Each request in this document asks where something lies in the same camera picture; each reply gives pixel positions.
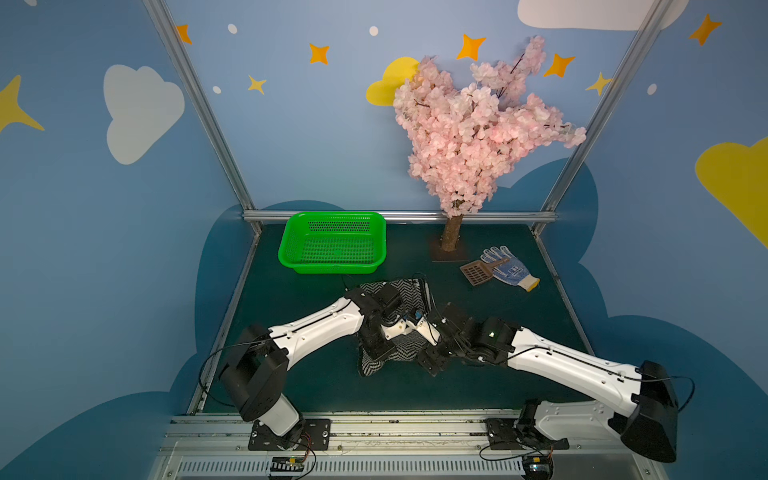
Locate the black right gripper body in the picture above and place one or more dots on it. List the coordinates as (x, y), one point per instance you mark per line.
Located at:
(443, 336)

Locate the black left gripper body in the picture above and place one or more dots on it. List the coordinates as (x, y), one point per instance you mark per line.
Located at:
(377, 339)

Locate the black white knitted scarf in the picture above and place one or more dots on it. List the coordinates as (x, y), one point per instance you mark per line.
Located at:
(415, 302)

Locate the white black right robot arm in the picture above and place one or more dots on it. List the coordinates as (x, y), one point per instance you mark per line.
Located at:
(634, 404)

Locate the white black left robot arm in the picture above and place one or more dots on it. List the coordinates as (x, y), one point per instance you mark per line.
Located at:
(254, 370)

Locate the green plastic basket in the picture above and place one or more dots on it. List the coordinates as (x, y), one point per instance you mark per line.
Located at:
(334, 243)

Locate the brown plastic slotted scoop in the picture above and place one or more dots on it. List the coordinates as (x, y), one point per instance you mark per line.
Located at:
(479, 272)

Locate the blue dotted work glove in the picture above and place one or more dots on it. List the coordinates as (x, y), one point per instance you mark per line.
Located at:
(511, 271)

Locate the pink cherry blossom tree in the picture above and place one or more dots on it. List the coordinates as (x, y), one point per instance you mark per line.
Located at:
(464, 140)

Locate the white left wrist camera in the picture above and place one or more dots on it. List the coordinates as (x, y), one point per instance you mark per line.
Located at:
(400, 327)

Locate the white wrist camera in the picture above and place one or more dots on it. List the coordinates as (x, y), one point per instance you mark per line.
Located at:
(400, 327)
(425, 328)

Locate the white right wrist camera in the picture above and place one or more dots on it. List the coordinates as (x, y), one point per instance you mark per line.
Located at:
(425, 328)

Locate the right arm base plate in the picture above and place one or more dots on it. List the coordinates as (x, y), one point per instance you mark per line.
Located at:
(505, 434)

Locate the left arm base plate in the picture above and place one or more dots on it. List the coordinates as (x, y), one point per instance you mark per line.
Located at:
(313, 433)

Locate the aluminium front rail track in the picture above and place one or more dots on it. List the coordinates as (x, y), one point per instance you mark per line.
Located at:
(450, 444)

